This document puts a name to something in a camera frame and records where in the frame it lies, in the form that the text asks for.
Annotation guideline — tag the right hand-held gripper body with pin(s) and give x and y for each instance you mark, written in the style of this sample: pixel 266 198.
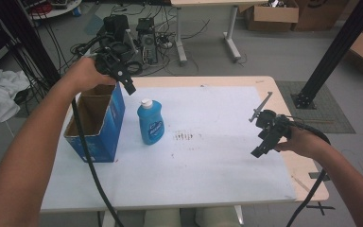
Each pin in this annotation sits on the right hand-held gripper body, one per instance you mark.
pixel 274 124

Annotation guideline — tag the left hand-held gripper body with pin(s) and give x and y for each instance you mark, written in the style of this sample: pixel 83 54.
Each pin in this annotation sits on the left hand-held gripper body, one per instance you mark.
pixel 111 60

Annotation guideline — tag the person's left hand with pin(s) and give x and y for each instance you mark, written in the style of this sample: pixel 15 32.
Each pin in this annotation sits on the person's left hand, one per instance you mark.
pixel 83 75

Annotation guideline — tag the person's right hand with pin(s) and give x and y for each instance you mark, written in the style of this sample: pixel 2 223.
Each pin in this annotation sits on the person's right hand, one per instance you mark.
pixel 302 143

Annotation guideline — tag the black box-shaped device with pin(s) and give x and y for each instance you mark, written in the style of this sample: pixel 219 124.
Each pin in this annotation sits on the black box-shaped device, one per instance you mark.
pixel 116 26

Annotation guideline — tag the black computer tower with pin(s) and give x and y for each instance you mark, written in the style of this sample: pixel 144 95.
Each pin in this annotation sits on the black computer tower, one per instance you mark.
pixel 147 39

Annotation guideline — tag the blue bottle with white cap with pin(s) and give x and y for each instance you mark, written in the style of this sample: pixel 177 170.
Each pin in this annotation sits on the blue bottle with white cap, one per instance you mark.
pixel 151 124

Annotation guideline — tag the blue cardboard box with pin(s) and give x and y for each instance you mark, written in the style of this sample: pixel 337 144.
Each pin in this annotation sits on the blue cardboard box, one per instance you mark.
pixel 105 132

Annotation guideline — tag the grey floor mat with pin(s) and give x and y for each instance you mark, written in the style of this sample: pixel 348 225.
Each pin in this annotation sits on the grey floor mat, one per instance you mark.
pixel 331 116

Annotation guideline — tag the white table mat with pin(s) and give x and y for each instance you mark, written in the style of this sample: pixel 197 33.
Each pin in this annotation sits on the white table mat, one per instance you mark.
pixel 201 170

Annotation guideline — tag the desk with white legs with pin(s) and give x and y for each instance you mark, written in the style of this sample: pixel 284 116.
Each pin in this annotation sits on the desk with white legs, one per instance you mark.
pixel 179 38

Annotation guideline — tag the round white table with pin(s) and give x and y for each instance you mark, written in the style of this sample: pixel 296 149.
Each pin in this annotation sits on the round white table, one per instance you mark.
pixel 56 8

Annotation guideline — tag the black tape cross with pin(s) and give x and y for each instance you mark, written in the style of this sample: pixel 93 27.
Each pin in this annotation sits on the black tape cross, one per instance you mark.
pixel 320 208

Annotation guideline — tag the black curtain stand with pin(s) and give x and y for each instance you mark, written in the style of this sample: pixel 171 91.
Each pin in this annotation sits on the black curtain stand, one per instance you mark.
pixel 28 38

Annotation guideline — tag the black metal stand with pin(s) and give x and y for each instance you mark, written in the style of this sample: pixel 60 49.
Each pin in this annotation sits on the black metal stand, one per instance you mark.
pixel 337 47

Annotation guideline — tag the small brown cardboard box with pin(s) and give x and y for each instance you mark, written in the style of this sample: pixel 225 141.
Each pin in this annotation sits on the small brown cardboard box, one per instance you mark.
pixel 272 17

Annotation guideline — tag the white crumpled cloth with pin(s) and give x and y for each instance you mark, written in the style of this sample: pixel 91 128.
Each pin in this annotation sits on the white crumpled cloth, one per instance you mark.
pixel 0 94

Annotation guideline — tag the large brown cardboard box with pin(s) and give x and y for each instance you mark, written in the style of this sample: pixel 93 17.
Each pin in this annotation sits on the large brown cardboard box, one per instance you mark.
pixel 319 14

